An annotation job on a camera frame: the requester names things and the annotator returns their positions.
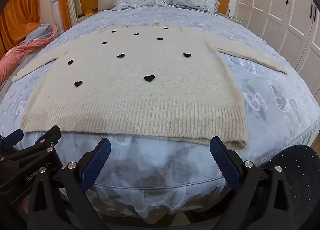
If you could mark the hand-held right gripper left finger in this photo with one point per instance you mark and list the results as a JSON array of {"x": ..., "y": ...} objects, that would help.
[{"x": 96, "y": 162}]

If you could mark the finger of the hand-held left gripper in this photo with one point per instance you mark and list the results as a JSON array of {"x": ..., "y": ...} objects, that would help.
[
  {"x": 50, "y": 134},
  {"x": 13, "y": 136}
]

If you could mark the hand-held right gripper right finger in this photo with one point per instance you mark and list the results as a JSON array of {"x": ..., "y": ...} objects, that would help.
[{"x": 225, "y": 165}]

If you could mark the cream sweater with black hearts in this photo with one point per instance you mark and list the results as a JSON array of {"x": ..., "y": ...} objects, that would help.
[{"x": 140, "y": 100}]

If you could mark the bed with butterfly sheet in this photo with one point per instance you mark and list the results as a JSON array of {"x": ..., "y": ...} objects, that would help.
[{"x": 262, "y": 95}]

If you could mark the pink blanket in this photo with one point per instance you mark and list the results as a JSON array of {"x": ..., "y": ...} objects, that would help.
[{"x": 15, "y": 55}]

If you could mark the grey cloth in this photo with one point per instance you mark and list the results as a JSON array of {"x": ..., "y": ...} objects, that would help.
[{"x": 40, "y": 31}]

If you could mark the yellow box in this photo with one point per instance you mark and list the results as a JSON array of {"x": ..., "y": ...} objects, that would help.
[{"x": 91, "y": 11}]

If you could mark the white nightstand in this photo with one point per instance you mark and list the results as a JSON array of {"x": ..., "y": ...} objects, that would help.
[{"x": 235, "y": 19}]

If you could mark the white wardrobe doors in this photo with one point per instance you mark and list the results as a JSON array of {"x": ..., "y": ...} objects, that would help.
[{"x": 280, "y": 8}]

